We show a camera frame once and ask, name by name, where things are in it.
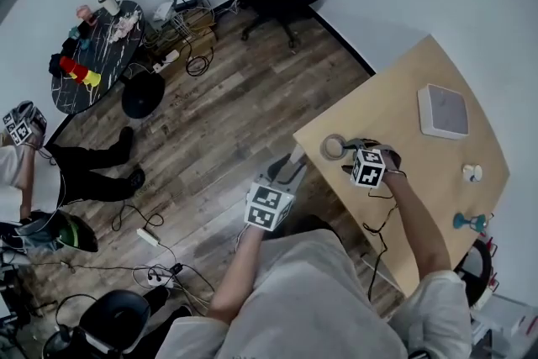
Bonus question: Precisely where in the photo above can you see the person's left forearm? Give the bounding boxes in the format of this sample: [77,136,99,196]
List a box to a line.
[208,222,266,325]

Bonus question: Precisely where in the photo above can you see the teal small tool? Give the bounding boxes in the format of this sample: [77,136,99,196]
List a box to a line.
[452,212,488,235]

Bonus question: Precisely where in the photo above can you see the black backpack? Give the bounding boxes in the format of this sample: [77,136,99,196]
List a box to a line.
[0,209,99,253]

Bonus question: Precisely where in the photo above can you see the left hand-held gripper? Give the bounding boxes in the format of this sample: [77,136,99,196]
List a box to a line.
[245,158,309,233]

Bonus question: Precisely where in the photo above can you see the white mug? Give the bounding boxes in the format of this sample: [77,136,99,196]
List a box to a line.
[462,163,483,184]

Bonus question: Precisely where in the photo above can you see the red yellow stacked cups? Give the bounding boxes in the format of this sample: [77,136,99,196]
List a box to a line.
[58,55,102,88]

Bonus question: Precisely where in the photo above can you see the person's right forearm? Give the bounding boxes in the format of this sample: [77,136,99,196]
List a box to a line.
[384,174,453,277]

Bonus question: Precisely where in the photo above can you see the person's white shirt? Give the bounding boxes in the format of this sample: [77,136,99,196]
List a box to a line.
[155,229,474,359]

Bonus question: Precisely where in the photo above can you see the black coiled cable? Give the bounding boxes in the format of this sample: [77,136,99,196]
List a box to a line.
[184,37,215,77]

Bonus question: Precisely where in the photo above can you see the round black marble table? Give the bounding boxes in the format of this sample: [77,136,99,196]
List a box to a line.
[50,0,166,119]

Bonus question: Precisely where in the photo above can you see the tape roll with blue core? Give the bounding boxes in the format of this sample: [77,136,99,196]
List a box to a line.
[321,134,349,161]

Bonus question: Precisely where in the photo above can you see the white lidded tumbler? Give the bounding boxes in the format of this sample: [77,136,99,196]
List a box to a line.
[98,0,122,17]

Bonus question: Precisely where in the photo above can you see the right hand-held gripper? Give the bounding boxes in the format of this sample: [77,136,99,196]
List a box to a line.
[340,137,403,188]

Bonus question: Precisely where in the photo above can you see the black round stool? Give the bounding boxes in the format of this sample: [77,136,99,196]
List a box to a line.
[41,289,151,359]

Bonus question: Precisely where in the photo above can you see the pink figurine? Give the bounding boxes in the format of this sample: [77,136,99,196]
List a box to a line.
[76,5,98,24]

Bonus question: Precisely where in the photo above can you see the pink white fluffy pile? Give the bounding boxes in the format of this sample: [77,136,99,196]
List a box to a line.
[108,10,142,44]

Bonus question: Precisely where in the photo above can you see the person's black trousers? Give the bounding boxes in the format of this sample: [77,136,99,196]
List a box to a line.
[261,214,337,243]

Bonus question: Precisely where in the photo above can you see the white power strip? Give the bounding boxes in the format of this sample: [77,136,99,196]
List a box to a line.
[146,264,184,288]
[136,227,161,247]
[151,49,181,74]

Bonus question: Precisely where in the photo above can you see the small teal item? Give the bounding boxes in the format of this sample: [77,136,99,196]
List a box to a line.
[69,25,92,51]

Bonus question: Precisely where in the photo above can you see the black round frame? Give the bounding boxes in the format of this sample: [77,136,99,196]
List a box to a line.
[456,239,493,308]

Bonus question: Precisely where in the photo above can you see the white rectangular box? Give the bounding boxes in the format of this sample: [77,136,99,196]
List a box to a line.
[417,82,470,140]

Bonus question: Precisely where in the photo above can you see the black cloth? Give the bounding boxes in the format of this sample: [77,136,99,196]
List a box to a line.
[48,53,65,77]

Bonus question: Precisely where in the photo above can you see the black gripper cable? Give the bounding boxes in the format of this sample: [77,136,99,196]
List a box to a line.
[361,187,409,302]

